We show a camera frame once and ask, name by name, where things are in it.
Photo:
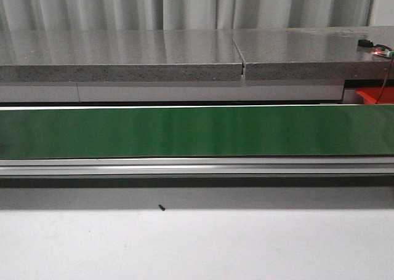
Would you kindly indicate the small black screw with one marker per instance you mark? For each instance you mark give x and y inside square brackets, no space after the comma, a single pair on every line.
[161,207]

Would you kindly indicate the red plastic tray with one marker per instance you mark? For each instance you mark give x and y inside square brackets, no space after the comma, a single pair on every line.
[370,95]

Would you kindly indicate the grey stone counter slab left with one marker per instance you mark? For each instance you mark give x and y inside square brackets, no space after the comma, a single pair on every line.
[119,56]

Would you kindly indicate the white pleated curtain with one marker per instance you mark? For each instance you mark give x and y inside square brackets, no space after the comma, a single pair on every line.
[191,14]

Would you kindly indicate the aluminium conveyor frame rail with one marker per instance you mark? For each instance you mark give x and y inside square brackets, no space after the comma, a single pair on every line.
[360,165]

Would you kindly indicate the grey stone counter slab right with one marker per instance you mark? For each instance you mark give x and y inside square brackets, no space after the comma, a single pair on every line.
[312,53]

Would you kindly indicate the green conveyor belt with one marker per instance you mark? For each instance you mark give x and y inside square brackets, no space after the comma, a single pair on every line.
[311,130]

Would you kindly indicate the small sensor circuit board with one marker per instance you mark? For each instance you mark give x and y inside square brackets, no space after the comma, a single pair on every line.
[377,49]

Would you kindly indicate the grey stone counter slab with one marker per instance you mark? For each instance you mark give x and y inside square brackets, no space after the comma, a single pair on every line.
[312,53]
[119,56]

